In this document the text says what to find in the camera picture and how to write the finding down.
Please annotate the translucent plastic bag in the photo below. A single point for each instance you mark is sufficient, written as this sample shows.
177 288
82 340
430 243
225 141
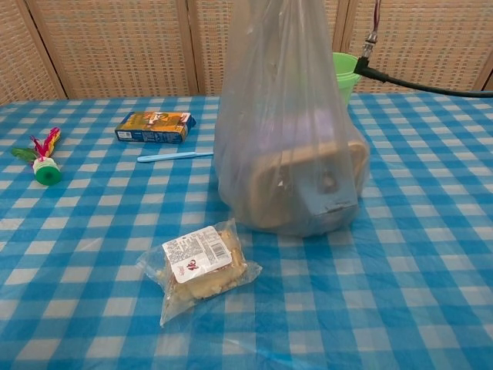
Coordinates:
277 115

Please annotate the blue-grey object in bag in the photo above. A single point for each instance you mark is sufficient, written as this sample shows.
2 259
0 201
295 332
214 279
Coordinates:
331 192

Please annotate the blue white checkered tablecloth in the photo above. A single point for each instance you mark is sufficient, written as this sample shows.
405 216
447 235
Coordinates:
385 250

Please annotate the light blue toothbrush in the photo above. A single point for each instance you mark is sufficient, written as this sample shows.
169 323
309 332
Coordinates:
173 156

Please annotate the clear packet of snack cake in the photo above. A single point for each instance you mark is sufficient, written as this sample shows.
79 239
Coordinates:
200 270

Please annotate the orange blue cardboard box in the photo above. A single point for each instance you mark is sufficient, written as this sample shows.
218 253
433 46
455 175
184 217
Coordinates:
154 127

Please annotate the green plastic bucket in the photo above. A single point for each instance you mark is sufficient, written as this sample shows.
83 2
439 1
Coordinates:
344 77

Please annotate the woven bamboo folding screen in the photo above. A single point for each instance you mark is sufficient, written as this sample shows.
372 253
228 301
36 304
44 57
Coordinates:
115 46

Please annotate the colourful feather shuttlecock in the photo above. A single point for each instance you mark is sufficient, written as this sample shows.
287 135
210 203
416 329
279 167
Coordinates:
46 169

